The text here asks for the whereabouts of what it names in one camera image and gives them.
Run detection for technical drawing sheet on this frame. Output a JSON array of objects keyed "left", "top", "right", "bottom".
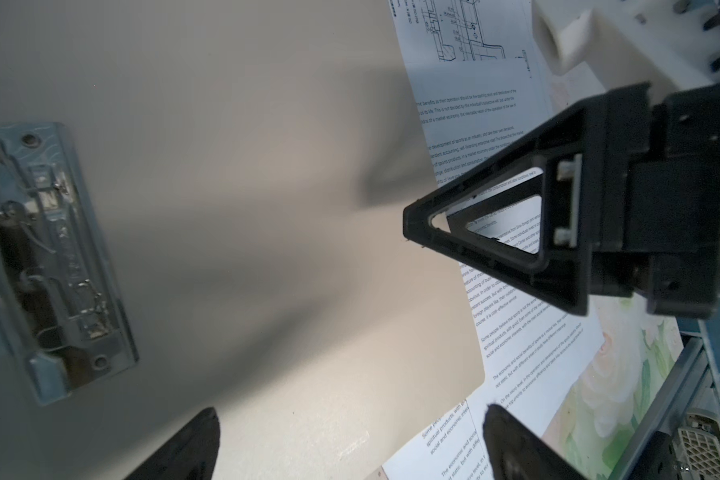
[{"left": 388, "top": 0, "right": 552, "bottom": 114}]

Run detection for beige paper folder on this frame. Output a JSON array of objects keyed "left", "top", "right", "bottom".
[{"left": 0, "top": 1, "right": 483, "bottom": 479}]

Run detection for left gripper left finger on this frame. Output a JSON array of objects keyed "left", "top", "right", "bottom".
[{"left": 126, "top": 407, "right": 221, "bottom": 480}]

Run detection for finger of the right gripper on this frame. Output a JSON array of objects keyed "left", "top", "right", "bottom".
[{"left": 402, "top": 95, "right": 606, "bottom": 316}]

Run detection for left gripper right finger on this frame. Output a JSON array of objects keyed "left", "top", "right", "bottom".
[{"left": 483, "top": 404, "right": 585, "bottom": 480}]

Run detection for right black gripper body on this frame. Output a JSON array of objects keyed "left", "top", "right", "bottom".
[{"left": 587, "top": 80, "right": 720, "bottom": 319}]

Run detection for metal folder clip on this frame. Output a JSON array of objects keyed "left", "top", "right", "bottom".
[{"left": 0, "top": 122, "right": 139, "bottom": 406}]

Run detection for printed text sheet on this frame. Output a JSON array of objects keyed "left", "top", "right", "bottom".
[
  {"left": 403, "top": 60, "right": 546, "bottom": 289},
  {"left": 377, "top": 266, "right": 604, "bottom": 479}
]

